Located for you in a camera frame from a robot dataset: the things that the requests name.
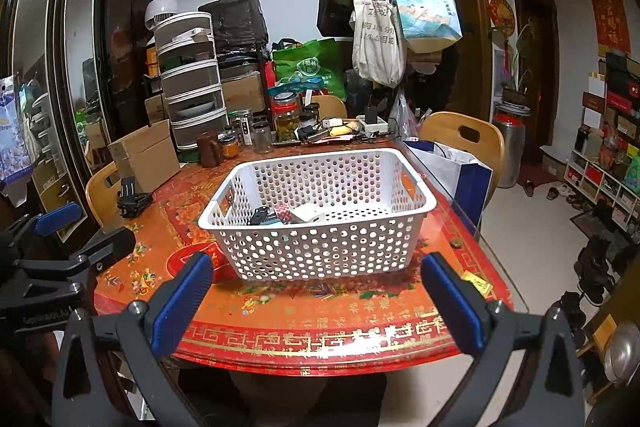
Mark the white perforated plastic basket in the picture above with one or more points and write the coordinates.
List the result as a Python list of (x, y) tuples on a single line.
[(320, 252)]

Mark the yellow banana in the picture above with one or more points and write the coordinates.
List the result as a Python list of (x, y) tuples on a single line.
[(342, 130)]

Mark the brown sandals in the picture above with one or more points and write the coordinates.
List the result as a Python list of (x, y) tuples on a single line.
[(560, 194)]

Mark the tall glass jar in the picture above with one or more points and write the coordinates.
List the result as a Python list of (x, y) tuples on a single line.
[(244, 124)]

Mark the blue and white packet bag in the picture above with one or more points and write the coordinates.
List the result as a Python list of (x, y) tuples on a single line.
[(12, 142)]

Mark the blue printed shopping bag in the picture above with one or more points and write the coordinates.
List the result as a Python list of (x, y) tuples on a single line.
[(425, 22)]

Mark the metal pot lid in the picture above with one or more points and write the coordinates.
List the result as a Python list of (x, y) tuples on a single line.
[(625, 352)]

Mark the white and blue paper bag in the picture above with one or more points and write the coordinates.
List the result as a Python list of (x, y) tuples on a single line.
[(450, 167)]

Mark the yellow packet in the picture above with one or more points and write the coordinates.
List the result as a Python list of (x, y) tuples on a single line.
[(477, 284)]

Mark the green shopping bag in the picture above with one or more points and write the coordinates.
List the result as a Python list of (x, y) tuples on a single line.
[(310, 62)]

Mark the red patterned small item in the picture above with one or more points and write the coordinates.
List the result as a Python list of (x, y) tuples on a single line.
[(282, 211)]

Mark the small cardboard box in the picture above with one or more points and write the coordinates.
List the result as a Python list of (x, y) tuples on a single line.
[(155, 109)]

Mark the white cubby shelf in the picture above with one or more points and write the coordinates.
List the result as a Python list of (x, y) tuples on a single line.
[(595, 182)]

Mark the black spring clamp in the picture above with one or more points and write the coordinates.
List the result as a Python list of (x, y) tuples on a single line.
[(131, 197)]

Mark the white desk fan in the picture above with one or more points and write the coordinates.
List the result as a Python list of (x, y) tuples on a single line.
[(162, 9)]

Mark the white plastic drawer tower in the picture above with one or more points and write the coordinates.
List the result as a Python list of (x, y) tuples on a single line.
[(192, 82)]

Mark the beige canvas tote bag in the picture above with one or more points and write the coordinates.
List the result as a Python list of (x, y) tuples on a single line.
[(377, 42)]

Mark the glass jar with black lid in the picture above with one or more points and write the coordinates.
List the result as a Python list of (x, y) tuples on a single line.
[(312, 114)]

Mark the small white box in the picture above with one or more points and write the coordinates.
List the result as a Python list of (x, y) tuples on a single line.
[(309, 213)]

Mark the stack of gift boxes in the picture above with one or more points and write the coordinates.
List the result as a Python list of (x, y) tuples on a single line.
[(620, 82)]

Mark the metal canister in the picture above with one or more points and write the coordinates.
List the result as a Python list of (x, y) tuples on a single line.
[(509, 152)]

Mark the brown cardboard box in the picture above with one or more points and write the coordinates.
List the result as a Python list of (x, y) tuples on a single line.
[(150, 157)]

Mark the dark wooden door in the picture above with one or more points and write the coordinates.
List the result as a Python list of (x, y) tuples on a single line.
[(540, 57), (470, 72)]

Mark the dark wooden wardrobe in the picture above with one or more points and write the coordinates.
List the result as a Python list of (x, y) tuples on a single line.
[(120, 32)]

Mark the white power strip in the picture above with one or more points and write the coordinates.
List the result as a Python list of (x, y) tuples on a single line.
[(375, 125)]

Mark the red wall poster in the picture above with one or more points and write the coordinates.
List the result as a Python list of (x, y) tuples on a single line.
[(607, 17)]

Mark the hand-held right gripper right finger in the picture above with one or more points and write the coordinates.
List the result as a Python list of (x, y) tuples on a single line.
[(455, 302)]

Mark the cardboard box under shelf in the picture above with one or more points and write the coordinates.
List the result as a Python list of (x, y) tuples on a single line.
[(242, 92)]

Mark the black bag on shelf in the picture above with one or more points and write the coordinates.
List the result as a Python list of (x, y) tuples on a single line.
[(235, 19)]

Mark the potted plant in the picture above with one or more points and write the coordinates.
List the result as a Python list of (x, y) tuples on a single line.
[(515, 96)]

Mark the dark boots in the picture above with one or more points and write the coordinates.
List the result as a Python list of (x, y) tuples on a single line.
[(595, 267)]

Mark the black hanging bag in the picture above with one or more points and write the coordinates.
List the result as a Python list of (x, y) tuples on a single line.
[(332, 17)]

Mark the small jar with orange content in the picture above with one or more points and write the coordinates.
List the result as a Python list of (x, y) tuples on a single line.
[(229, 148)]

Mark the large pickle jar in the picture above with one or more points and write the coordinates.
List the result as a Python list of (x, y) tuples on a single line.
[(287, 114)]

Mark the red round wall ornament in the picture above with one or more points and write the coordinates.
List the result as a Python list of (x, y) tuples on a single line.
[(501, 14)]

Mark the empty glass jar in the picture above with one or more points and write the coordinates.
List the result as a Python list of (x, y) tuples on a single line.
[(262, 137)]

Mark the clear plastic bag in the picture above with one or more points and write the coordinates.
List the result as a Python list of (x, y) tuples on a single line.
[(402, 117)]

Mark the small black clip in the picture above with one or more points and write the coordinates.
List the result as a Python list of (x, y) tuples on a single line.
[(259, 214)]

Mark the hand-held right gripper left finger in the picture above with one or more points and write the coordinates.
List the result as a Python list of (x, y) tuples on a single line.
[(182, 302)]

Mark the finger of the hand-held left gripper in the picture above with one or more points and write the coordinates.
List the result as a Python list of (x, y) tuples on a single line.
[(110, 247), (57, 217)]

